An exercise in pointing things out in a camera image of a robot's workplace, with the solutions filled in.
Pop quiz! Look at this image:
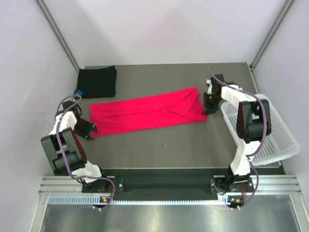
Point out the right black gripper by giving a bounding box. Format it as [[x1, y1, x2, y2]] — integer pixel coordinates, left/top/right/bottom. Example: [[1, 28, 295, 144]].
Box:
[[201, 92, 223, 116]]

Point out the red polo shirt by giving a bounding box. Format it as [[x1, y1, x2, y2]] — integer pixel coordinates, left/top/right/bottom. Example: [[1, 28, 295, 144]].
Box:
[[90, 87, 207, 137]]

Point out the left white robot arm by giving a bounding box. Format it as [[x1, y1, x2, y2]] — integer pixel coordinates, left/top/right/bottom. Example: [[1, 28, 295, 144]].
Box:
[[41, 101, 110, 192]]

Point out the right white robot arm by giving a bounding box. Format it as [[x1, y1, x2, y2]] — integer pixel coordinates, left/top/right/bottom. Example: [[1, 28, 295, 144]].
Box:
[[202, 73, 271, 193]]

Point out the folded black t shirt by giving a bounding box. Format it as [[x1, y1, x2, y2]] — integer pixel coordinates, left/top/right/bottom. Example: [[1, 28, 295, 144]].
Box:
[[74, 66, 117, 99]]

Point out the white plastic basket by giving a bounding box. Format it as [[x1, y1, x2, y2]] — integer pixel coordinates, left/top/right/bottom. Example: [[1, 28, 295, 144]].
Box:
[[221, 101, 300, 166]]

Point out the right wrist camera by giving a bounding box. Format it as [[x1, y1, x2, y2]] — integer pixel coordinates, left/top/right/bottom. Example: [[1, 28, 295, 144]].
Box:
[[206, 78, 213, 95]]

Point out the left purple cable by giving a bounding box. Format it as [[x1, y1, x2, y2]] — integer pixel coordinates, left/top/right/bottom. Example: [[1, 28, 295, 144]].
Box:
[[56, 95, 115, 210]]

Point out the purple cable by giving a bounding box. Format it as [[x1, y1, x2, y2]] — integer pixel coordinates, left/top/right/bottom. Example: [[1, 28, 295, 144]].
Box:
[[209, 65, 270, 210], [56, 95, 115, 210]]

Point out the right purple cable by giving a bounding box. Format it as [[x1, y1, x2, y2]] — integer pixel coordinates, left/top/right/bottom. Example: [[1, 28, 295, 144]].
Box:
[[209, 65, 270, 210]]

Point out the slotted grey cable duct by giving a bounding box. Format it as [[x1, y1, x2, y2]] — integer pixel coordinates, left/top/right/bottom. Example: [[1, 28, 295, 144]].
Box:
[[48, 195, 240, 206]]

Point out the left aluminium frame post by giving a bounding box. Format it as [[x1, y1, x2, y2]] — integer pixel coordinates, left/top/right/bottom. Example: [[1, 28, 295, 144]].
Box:
[[35, 0, 80, 72]]

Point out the aluminium frame post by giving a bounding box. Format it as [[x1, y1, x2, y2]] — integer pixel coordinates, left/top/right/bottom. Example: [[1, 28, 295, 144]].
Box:
[[249, 0, 295, 71], [35, 0, 80, 72]]

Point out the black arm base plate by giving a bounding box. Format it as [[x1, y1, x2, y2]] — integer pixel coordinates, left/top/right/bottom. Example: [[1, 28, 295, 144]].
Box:
[[82, 175, 254, 195]]

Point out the aluminium front rail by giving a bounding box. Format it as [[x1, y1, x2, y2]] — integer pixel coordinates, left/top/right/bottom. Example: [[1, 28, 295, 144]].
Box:
[[38, 175, 302, 195]]

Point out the right aluminium frame post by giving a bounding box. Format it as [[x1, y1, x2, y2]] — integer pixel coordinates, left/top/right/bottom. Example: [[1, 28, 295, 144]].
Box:
[[249, 0, 295, 71]]

